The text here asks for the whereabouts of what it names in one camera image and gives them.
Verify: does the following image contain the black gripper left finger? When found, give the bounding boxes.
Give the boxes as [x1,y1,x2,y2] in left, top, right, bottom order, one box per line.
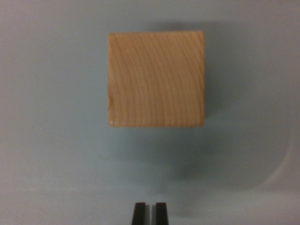
[132,202,152,225]

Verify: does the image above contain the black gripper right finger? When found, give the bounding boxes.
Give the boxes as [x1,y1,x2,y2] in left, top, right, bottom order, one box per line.
[151,202,170,225]

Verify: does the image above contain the light wooden cube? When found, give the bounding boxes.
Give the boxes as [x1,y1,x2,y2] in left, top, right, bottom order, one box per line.
[107,30,206,128]

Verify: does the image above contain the pale blue plastic bin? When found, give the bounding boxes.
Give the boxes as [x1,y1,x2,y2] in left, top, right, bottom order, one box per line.
[0,0,300,225]

